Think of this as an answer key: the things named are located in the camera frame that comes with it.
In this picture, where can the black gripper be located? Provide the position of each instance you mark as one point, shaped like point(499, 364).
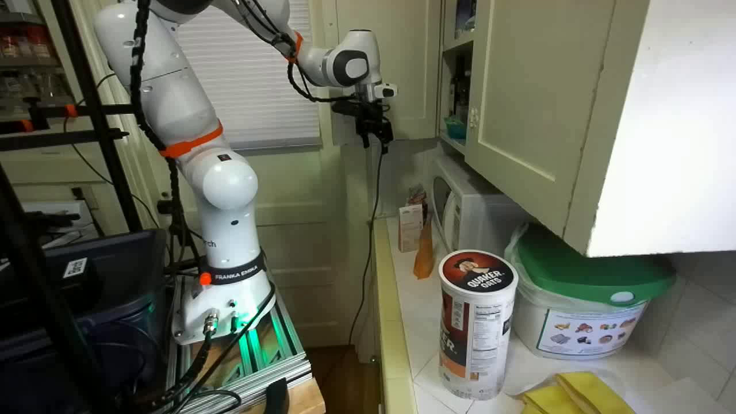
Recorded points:
point(371, 116)

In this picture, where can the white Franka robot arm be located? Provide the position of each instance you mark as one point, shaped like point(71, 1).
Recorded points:
point(220, 186)

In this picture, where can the white oats bottle dark lid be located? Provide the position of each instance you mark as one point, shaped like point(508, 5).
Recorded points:
point(476, 331)

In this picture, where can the teal item in cabinet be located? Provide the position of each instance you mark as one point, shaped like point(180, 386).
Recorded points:
point(455, 130)

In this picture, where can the white microwave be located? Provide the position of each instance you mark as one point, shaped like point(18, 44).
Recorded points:
point(473, 208)

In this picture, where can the white window blind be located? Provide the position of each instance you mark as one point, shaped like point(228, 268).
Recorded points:
point(253, 84)

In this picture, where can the white tub green lid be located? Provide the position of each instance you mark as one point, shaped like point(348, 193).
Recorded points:
point(586, 306)

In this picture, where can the black metal shelf rack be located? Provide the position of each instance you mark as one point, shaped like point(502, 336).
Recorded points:
point(93, 116)

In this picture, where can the dark blue storage bin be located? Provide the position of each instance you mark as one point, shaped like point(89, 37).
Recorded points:
point(100, 306)

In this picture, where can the yellow cloth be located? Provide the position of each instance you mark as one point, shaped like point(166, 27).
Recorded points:
point(575, 395)

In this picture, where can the black slanted pole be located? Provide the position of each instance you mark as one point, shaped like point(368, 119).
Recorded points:
point(36, 291)

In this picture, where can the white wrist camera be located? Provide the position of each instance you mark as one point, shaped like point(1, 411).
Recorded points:
point(384, 90)

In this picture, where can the cream wall cabinet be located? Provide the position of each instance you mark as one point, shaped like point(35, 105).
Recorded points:
point(553, 106)

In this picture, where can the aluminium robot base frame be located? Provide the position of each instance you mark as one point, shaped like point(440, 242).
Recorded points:
point(260, 354)

